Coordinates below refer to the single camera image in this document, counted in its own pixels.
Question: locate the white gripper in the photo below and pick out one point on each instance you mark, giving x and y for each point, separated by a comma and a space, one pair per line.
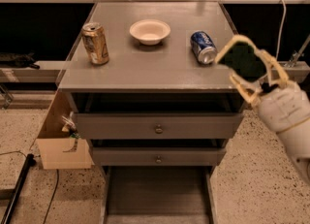
281, 108

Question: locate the green yellow sponge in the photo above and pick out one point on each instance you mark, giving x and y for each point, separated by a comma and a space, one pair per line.
242, 59

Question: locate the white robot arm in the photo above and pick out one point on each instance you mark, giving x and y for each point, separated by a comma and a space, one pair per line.
296, 140

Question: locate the grey drawer cabinet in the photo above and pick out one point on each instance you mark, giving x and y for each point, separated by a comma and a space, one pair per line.
165, 78

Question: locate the top grey drawer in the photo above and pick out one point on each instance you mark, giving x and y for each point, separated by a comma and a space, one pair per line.
156, 126

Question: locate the grey drawer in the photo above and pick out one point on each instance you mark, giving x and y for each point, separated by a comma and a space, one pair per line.
158, 195
156, 126
157, 156

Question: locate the middle grey drawer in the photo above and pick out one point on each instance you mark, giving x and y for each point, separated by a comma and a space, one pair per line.
157, 156

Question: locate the bottom grey drawer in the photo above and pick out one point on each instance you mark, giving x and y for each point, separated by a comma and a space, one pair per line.
158, 195

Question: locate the blue soda can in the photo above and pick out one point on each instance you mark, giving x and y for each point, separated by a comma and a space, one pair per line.
203, 47

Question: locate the white paper bowl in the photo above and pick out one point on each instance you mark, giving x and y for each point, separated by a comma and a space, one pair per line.
150, 32

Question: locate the gold soda can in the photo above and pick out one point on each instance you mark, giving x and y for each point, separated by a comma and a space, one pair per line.
94, 39

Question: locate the cardboard box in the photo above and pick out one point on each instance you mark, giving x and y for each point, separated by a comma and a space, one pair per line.
60, 147

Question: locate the black object on ledge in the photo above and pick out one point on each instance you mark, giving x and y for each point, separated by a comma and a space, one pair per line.
18, 60

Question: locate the black floor bar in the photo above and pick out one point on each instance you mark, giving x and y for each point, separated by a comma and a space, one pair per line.
12, 195

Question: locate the metal bracket on rail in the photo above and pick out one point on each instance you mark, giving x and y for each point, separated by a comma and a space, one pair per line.
296, 54

